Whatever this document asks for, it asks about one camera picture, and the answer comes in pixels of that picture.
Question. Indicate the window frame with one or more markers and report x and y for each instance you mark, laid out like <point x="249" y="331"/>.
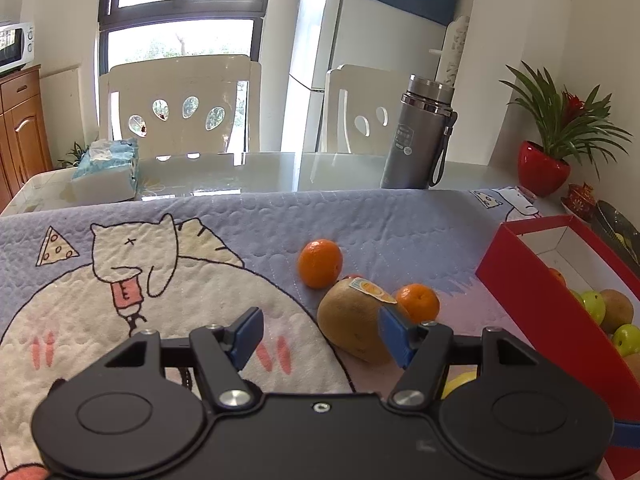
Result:
<point x="140" y="30"/>

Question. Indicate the red cardboard box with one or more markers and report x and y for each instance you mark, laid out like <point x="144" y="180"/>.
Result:
<point x="534" y="268"/>

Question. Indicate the dark fruit bowl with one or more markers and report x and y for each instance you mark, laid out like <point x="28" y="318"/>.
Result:
<point x="618" y="233"/>

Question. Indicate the tissue pack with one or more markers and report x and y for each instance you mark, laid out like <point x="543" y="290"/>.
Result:
<point x="107" y="173"/>

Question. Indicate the white refrigerator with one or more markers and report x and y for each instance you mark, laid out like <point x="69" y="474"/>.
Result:
<point x="330" y="33"/>

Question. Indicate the green apple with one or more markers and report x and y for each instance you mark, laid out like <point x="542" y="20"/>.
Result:
<point x="595" y="305"/>
<point x="626" y="340"/>

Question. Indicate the white chair near window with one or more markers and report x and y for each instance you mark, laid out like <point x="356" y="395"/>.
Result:
<point x="182" y="105"/>

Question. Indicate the white chair near fridge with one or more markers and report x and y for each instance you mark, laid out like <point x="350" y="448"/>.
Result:
<point x="361" y="109"/>

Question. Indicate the red ornament decoration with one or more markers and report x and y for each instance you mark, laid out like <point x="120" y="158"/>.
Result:
<point x="579" y="200"/>

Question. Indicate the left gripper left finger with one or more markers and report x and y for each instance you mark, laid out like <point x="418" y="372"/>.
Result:
<point x="216" y="354"/>

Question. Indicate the red potted plant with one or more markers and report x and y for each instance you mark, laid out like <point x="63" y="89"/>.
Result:
<point x="568" y="126"/>

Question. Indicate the wooden sideboard cabinet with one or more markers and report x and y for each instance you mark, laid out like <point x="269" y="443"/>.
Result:
<point x="24" y="142"/>

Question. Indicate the white microwave oven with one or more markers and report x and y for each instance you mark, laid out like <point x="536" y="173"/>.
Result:
<point x="17" y="44"/>

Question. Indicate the small orange tangerine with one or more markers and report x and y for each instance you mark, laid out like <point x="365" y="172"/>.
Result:
<point x="419" y="301"/>

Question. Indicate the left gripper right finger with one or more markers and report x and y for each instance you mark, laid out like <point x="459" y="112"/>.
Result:
<point x="425" y="352"/>

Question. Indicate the grey thermos bottle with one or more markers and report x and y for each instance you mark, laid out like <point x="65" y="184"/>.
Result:
<point x="417" y="155"/>

